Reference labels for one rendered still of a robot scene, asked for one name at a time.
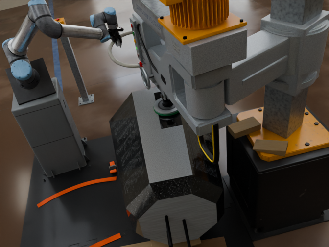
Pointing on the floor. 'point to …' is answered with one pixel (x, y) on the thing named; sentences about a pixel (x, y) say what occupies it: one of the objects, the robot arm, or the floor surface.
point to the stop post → (85, 99)
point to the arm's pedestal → (51, 132)
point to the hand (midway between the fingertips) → (118, 44)
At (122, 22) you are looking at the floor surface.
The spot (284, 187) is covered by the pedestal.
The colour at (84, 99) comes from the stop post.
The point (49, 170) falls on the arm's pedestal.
